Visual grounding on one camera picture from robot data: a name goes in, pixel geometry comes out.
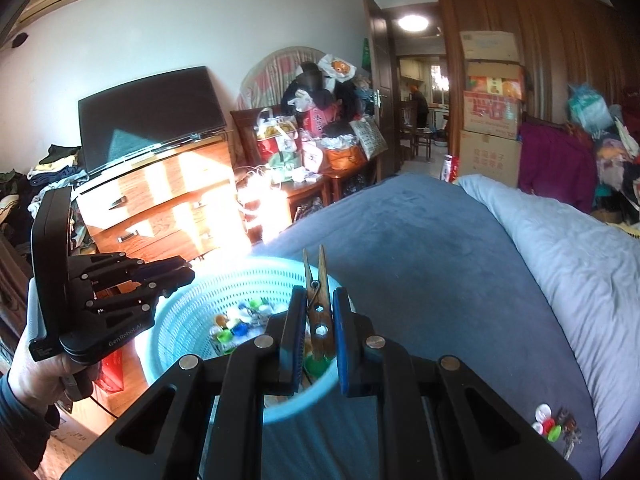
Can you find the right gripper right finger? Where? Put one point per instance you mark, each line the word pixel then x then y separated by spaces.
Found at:
pixel 436 419

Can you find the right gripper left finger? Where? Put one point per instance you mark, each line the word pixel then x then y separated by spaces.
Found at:
pixel 203 418

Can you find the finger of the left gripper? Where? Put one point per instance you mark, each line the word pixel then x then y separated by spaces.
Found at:
pixel 152 280
pixel 102 266

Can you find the wooden clothespin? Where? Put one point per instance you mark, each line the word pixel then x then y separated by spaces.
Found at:
pixel 319 307

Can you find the person left hand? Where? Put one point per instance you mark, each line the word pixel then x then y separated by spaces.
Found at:
pixel 37 385

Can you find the blue plastic basket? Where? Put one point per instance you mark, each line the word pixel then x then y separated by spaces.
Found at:
pixel 225 306

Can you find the wooden drawer dresser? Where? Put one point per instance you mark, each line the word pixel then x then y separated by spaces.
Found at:
pixel 178 203

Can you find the white printed cap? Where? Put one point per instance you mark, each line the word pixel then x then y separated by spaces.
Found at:
pixel 543 412

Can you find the red bottle cap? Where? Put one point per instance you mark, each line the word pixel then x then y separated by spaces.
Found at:
pixel 548 424

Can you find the green cap top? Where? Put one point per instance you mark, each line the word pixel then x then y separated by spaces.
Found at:
pixel 554 433

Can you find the black television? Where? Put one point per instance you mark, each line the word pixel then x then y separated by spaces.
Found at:
pixel 146 114

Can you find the dark blue bed sheet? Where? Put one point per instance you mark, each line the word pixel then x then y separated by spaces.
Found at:
pixel 435 271

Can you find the light blue quilt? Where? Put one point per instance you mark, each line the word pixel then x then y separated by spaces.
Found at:
pixel 589 273

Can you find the cardboard boxes stack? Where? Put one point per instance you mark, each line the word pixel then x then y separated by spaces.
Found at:
pixel 493 99

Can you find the magenta garment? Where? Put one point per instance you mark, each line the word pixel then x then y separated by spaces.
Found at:
pixel 556 165

